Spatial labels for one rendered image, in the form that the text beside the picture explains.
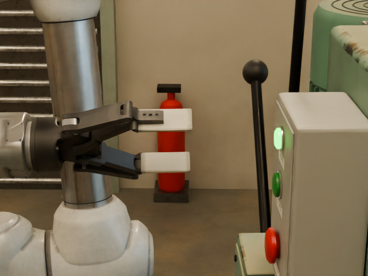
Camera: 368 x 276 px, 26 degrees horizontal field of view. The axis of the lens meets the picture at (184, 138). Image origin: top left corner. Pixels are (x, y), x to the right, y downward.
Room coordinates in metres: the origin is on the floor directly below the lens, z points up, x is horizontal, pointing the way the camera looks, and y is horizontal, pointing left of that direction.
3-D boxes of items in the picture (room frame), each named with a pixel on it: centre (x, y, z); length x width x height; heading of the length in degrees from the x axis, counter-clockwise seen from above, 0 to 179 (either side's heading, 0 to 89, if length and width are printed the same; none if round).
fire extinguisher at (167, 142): (3.87, 0.06, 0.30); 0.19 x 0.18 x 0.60; 179
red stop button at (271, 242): (0.60, -0.07, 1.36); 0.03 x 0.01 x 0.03; 2
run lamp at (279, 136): (0.60, -0.08, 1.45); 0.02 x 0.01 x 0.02; 2
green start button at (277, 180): (0.60, -0.08, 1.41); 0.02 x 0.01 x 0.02; 2
